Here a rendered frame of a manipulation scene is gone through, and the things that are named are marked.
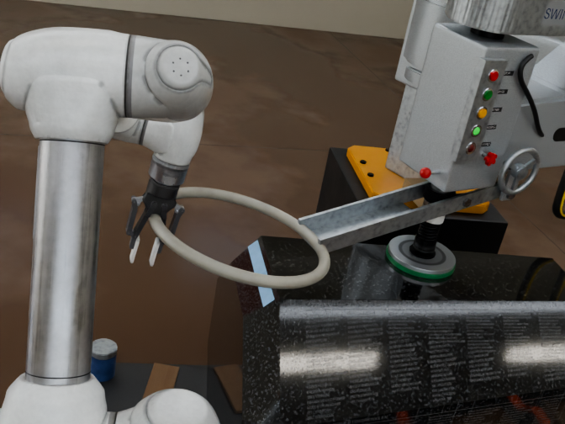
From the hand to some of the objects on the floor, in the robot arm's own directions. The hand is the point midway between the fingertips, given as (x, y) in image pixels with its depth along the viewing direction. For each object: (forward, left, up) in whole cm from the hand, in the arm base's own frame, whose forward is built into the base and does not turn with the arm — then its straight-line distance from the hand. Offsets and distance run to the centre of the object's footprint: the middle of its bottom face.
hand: (144, 251), depth 186 cm
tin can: (+63, +6, -94) cm, 113 cm away
